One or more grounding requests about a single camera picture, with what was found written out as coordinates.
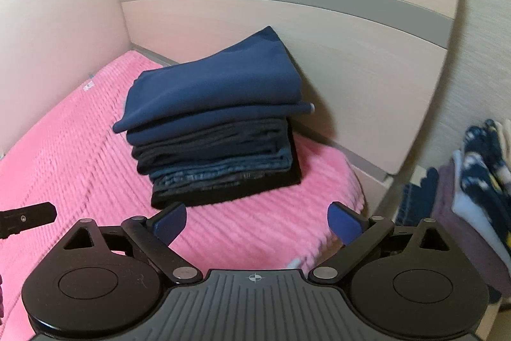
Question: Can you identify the beige wooden headboard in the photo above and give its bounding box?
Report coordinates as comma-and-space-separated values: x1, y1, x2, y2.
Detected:
120, 0, 458, 175

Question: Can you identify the navy blue garment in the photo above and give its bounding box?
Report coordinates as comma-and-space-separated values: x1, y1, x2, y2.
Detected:
113, 27, 314, 145

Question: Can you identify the pile of clothes beside bed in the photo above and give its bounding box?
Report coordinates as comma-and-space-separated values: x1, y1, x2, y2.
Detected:
394, 120, 510, 298

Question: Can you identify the stack of folded dark clothes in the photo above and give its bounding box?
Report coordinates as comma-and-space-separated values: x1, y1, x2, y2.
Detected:
132, 118, 301, 209

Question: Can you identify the pink ribbed bed blanket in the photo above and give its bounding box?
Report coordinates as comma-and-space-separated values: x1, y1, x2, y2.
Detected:
1, 51, 365, 340

